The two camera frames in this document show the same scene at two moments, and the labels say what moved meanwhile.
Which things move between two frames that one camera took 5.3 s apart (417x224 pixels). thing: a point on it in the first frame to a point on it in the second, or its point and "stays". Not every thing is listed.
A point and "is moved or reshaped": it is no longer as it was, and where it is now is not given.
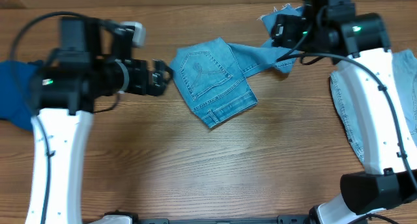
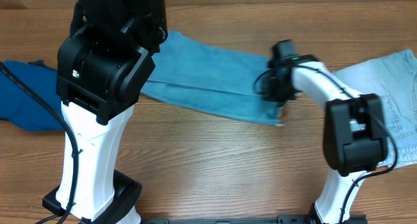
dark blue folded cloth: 15,81 stays
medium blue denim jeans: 211,73 is moved or reshaped
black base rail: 131,218 stays
